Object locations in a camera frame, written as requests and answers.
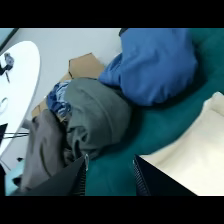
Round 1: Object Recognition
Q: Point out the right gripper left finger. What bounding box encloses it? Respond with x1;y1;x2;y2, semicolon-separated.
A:
19;153;90;197

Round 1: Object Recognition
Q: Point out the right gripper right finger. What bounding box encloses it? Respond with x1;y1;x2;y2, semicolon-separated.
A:
132;154;198;197

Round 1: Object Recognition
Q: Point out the cream garment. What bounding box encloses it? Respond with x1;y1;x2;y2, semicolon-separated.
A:
139;91;224;197

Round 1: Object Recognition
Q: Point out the grey-brown garment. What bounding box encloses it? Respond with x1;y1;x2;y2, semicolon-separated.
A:
12;109;73;195

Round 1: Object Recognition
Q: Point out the grey-green garment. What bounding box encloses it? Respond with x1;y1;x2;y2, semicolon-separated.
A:
63;77;133;162

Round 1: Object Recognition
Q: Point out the blue patterned garment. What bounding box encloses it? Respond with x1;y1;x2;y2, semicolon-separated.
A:
46;81;73;118

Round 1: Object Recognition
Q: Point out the white round table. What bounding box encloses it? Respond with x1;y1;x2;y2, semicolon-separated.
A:
0;40;42;157

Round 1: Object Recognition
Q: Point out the cardboard box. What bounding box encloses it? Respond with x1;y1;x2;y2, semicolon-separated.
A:
31;52;106;120

